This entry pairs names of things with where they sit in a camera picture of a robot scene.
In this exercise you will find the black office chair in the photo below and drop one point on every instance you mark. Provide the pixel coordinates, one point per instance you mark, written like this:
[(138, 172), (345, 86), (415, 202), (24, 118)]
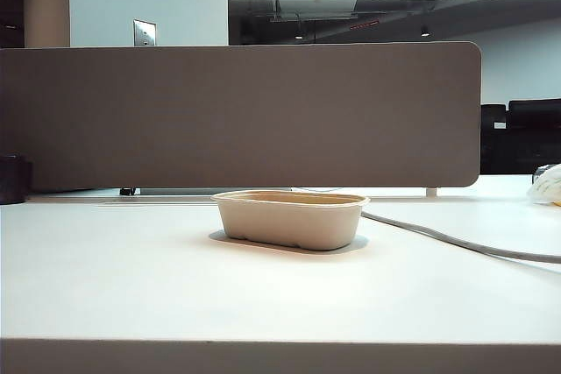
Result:
[(493, 137), (534, 133)]

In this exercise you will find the beige paper lunch box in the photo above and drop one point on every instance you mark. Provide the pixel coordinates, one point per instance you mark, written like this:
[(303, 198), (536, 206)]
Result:
[(289, 220)]

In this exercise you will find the white plastic bag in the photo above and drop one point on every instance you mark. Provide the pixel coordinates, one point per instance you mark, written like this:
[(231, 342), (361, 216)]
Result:
[(548, 188)]

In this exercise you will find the black cylindrical object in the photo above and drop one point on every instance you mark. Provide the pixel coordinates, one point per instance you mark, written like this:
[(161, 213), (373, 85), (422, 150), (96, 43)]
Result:
[(13, 179)]

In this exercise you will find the black divider clamp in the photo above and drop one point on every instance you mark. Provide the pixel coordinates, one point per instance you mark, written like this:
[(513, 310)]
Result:
[(128, 191)]

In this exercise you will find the grey desk divider panel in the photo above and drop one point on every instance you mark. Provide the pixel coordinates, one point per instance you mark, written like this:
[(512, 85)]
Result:
[(236, 115)]

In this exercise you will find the silver wall plate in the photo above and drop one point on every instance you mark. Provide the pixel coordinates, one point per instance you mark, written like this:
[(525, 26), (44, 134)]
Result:
[(144, 33)]

